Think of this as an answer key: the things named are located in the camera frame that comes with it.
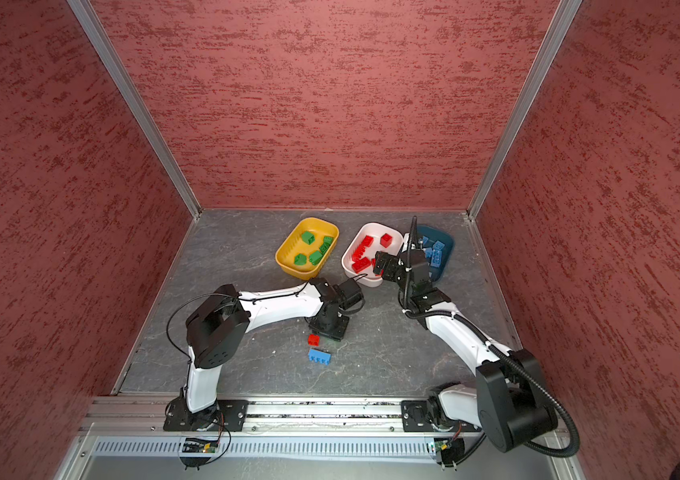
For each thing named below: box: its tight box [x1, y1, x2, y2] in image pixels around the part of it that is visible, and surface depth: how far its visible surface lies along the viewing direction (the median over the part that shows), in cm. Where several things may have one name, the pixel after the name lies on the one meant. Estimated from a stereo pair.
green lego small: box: [320, 236, 334, 257], surface depth 110 cm
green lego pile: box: [301, 231, 316, 245], surface depth 112 cm
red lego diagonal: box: [352, 235, 374, 269], surface depth 106 cm
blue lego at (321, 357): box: [308, 349, 332, 366], surface depth 84 cm
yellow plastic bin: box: [275, 217, 340, 280], surface depth 111 cm
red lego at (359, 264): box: [352, 253, 371, 274], surface depth 105 cm
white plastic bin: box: [341, 222, 404, 288], surface depth 109 cm
